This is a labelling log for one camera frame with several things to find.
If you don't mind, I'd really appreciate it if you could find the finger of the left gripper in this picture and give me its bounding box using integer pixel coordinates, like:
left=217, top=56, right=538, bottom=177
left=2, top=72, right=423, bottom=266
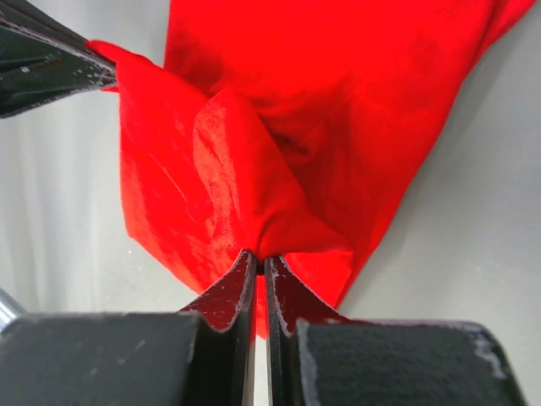
left=1, top=63, right=116, bottom=118
left=1, top=1, right=115, bottom=73

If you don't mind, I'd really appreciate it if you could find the red t shirt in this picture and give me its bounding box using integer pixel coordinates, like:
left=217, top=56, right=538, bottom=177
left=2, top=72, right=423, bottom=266
left=86, top=0, right=538, bottom=342

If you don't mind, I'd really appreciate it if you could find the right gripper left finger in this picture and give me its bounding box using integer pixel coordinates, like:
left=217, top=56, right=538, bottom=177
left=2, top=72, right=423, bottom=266
left=1, top=250, right=257, bottom=405

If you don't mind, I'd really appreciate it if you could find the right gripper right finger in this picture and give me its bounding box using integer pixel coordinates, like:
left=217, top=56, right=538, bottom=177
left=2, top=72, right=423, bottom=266
left=265, top=257, right=526, bottom=405

